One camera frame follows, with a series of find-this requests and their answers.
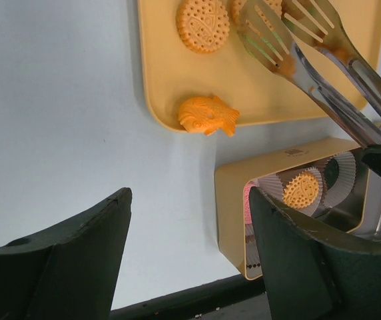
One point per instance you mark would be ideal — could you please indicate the yellow plastic tray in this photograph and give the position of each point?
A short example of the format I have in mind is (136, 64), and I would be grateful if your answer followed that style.
(172, 73)

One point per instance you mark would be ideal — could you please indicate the yellow cookie tin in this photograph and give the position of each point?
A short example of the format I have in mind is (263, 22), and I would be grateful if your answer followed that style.
(231, 179)

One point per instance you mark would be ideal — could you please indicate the white paper cupcake liner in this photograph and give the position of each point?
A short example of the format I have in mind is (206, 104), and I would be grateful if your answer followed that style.
(275, 184)
(345, 182)
(252, 256)

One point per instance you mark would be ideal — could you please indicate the tan round biscuit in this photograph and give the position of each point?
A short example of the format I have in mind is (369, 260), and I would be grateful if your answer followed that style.
(203, 25)
(236, 6)
(301, 191)

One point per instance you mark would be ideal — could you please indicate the silver metal tongs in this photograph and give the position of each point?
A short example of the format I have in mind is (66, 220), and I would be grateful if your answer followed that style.
(318, 24)

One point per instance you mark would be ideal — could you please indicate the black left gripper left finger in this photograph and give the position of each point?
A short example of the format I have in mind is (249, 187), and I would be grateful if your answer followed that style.
(68, 270)

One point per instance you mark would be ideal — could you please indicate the pink sandwich cookie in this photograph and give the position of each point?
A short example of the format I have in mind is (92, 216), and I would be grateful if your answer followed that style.
(246, 203)

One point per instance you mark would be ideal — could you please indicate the black sandwich cookie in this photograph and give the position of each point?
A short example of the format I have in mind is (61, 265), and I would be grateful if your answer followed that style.
(331, 172)

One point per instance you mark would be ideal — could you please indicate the orange fish shaped cookie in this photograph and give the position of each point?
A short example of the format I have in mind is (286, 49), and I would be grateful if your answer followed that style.
(207, 115)

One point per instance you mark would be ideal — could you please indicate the green sandwich cookie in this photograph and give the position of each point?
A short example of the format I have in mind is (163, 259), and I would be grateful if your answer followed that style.
(266, 40)

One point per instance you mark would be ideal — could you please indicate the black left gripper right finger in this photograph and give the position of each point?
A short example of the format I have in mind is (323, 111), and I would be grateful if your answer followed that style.
(312, 270)

